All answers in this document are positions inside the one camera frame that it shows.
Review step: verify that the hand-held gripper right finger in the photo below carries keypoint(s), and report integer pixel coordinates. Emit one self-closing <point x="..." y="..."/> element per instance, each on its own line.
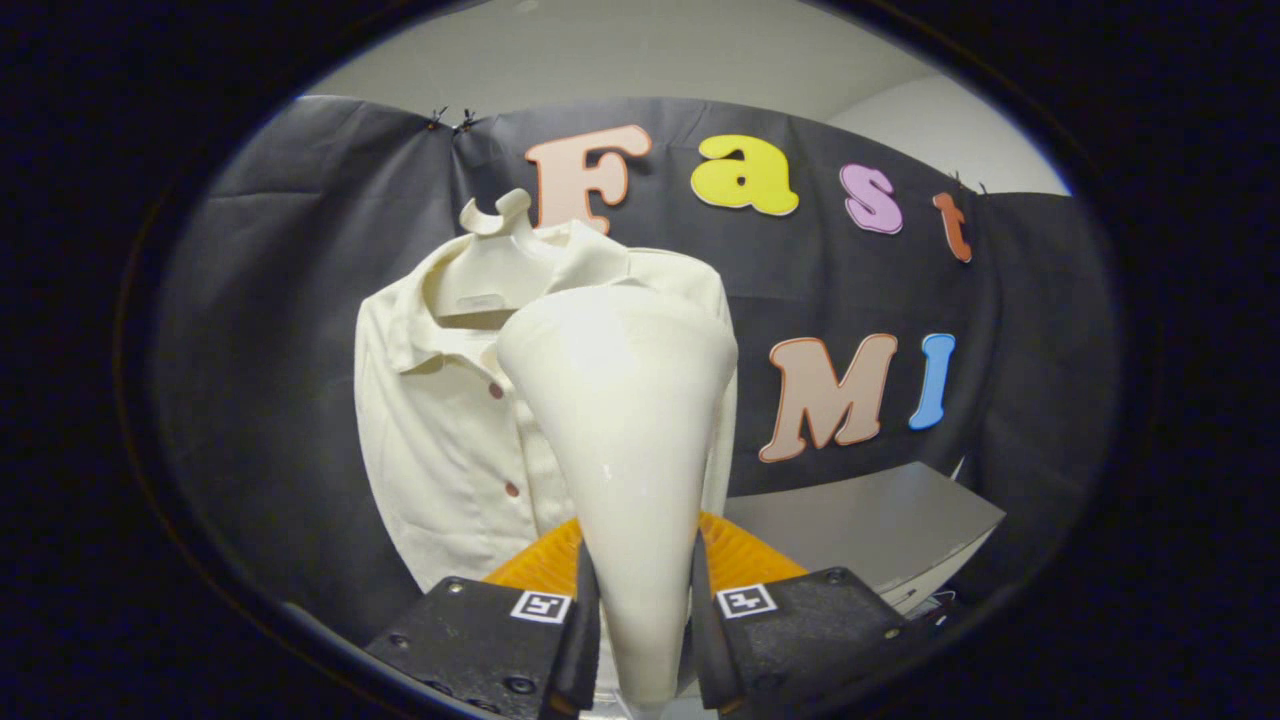
<point x="705" y="650"/>

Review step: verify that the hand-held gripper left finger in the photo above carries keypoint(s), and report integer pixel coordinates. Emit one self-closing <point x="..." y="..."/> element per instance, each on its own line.
<point x="585" y="650"/>

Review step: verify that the white garment steamer head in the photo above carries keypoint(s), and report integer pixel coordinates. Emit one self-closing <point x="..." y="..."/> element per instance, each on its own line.
<point x="620" y="420"/>

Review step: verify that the cream button-up shirt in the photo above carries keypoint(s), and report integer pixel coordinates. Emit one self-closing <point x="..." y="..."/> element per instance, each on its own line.
<point x="440" y="450"/>

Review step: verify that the grey and white cabinet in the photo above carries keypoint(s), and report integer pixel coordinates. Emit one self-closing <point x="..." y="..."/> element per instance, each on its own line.
<point x="870" y="520"/>

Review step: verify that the white plastic hanger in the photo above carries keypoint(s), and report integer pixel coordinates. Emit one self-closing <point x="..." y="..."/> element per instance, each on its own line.
<point x="490" y="280"/>

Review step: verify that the black backdrop cloth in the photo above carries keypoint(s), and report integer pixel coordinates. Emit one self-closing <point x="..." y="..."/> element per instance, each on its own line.
<point x="280" y="330"/>

